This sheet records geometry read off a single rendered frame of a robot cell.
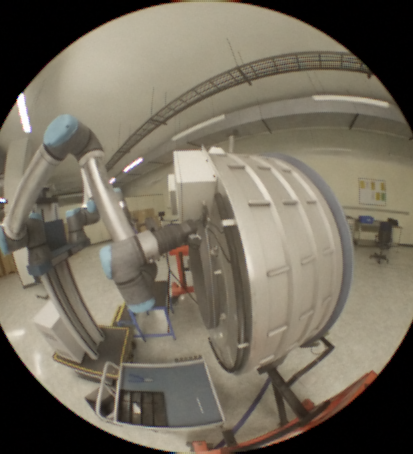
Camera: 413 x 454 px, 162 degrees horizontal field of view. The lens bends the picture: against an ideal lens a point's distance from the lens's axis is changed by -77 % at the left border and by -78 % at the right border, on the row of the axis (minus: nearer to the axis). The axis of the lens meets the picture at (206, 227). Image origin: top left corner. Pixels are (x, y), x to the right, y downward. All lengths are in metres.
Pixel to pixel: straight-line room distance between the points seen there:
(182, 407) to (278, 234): 0.93
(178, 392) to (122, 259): 0.81
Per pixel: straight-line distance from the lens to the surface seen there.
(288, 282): 0.40
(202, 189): 0.46
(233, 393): 1.64
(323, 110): 3.95
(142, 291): 0.43
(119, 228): 0.52
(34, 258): 0.99
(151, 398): 0.98
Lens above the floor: 1.59
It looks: 11 degrees down
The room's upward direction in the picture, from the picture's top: 4 degrees counter-clockwise
